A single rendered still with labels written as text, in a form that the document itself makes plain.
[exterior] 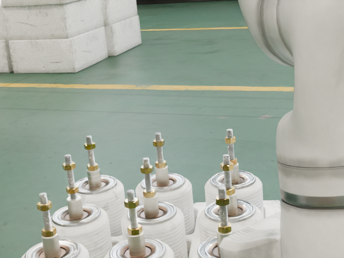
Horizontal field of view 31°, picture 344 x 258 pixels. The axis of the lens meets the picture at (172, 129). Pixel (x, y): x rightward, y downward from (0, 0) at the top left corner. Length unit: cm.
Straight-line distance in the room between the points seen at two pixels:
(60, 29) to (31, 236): 192
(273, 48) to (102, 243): 61
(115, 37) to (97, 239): 277
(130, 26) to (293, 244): 348
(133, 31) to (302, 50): 354
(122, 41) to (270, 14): 335
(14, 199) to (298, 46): 145
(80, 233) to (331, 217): 59
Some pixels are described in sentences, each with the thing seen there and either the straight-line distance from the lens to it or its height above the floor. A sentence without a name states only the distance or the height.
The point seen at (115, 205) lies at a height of 23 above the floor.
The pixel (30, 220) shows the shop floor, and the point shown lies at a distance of 161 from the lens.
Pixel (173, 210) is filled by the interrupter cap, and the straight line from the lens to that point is 94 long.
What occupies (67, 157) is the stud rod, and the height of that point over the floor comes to 35.
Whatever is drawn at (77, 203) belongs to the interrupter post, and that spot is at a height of 28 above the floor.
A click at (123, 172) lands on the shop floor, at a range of 182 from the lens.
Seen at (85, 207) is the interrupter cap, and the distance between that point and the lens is 99.
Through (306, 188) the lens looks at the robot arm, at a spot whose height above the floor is 49.
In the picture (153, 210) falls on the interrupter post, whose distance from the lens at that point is 93.
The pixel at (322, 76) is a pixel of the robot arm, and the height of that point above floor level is 56.
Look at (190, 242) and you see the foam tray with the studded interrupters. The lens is 101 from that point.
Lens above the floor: 65
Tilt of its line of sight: 17 degrees down
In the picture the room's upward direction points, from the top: 5 degrees counter-clockwise
